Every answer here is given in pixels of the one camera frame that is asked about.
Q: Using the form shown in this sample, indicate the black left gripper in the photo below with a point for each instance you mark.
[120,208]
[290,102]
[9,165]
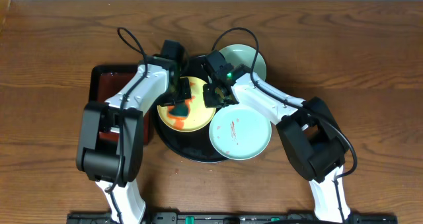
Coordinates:
[187,87]

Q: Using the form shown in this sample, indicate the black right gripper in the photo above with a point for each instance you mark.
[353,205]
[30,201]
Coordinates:
[208,100]

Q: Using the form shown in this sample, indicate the green orange sponge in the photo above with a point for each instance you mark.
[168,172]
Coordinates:
[179,110]

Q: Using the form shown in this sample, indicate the yellow plate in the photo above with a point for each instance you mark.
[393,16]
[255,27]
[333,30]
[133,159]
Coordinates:
[199,116]

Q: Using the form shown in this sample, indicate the light blue plate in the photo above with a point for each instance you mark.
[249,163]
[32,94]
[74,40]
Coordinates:
[237,54]
[239,132]

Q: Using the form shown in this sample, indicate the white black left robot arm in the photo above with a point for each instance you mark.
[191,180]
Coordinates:
[115,166]

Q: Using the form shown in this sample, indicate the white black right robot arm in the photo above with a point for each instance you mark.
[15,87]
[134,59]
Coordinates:
[314,144]

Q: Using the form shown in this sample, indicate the black rectangular tray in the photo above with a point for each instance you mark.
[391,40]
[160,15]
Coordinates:
[106,81]

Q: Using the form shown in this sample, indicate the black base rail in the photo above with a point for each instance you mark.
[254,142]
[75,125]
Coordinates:
[209,218]

